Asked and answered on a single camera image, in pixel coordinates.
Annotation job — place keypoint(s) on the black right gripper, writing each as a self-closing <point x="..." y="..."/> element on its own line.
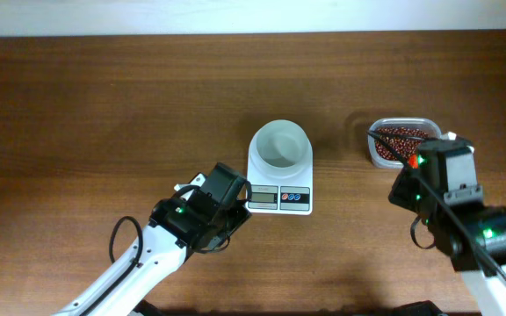
<point x="401" y="193"/>

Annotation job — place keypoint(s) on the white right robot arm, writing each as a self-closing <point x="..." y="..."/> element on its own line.
<point x="473" y="237"/>

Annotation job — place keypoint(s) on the red adzuki beans in container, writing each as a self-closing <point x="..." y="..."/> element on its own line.
<point x="403" y="140"/>

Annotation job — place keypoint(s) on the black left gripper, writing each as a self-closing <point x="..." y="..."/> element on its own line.
<point x="237" y="212"/>

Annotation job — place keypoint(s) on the white digital kitchen scale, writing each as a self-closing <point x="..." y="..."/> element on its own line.
<point x="287" y="191"/>

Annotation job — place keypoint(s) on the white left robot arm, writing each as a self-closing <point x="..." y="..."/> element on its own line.
<point x="142" y="256"/>

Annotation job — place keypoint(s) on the orange plastic measuring scoop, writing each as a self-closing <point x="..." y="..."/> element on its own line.
<point x="413" y="161"/>

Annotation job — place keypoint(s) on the white metal bowl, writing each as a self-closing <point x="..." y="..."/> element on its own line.
<point x="282" y="144"/>

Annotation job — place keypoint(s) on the clear plastic bean container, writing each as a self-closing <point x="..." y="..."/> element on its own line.
<point x="380" y="156"/>

